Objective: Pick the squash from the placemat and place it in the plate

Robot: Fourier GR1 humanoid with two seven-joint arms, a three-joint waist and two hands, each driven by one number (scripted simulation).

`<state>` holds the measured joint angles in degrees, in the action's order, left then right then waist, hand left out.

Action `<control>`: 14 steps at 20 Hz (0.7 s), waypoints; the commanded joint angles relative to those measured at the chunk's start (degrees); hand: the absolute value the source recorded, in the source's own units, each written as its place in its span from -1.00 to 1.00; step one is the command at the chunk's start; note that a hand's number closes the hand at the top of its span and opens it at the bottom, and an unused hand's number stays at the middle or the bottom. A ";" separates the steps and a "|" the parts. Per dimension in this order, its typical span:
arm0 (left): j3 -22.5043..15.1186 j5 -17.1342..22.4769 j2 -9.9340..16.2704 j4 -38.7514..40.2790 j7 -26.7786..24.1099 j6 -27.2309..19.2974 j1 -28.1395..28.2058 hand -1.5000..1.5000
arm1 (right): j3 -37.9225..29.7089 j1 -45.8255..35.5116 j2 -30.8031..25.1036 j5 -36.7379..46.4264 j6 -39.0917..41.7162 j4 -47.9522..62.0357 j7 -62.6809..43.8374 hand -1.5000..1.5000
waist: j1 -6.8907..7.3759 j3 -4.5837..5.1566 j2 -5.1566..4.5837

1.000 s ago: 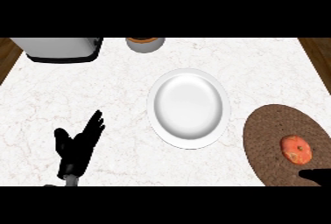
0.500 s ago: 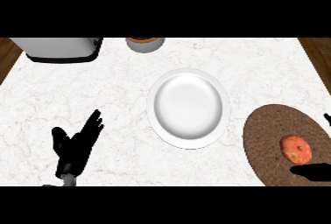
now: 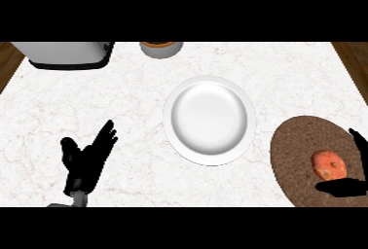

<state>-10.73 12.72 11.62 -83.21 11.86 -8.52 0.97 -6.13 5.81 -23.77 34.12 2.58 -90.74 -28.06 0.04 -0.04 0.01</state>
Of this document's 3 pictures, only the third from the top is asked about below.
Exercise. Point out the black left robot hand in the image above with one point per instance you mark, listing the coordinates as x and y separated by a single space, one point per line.
89 159

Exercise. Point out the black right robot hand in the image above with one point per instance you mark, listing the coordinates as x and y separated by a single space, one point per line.
346 188

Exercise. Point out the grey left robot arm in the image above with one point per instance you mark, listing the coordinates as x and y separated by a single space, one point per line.
71 200

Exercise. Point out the orange squash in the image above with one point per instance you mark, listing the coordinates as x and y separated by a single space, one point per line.
328 164

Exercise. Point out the brown round woven placemat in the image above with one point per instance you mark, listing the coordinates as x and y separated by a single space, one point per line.
299 152

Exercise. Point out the white oval plate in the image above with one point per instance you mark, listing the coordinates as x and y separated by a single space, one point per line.
208 120

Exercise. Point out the grey toaster appliance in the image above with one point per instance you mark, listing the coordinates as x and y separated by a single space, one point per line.
64 53

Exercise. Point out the grey cup with orange rim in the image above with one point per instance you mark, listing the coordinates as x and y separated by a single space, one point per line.
161 49

